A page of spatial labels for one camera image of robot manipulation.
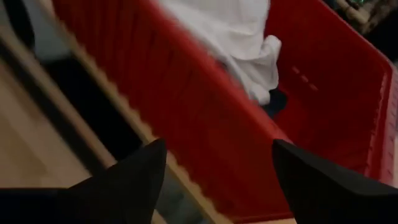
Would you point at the red plastic laundry bin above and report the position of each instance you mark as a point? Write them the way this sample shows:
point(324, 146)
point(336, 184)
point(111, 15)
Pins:
point(192, 109)

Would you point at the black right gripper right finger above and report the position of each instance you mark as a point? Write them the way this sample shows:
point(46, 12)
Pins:
point(326, 193)

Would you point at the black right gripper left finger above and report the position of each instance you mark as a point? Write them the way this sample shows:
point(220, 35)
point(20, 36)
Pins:
point(133, 193)

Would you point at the white shirt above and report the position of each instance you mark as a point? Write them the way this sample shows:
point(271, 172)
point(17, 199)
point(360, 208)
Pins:
point(236, 37)

